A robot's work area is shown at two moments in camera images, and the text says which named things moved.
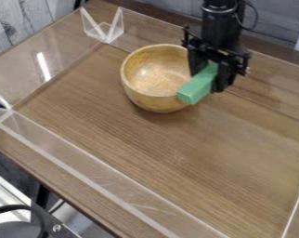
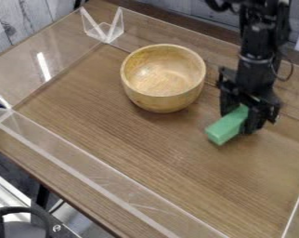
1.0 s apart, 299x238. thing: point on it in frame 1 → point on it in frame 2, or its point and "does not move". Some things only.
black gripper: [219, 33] → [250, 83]
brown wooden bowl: [153, 72] does not move
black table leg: [42, 196] does not move
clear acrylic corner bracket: [102, 32] does not move
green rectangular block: [193, 91] → [223, 128]
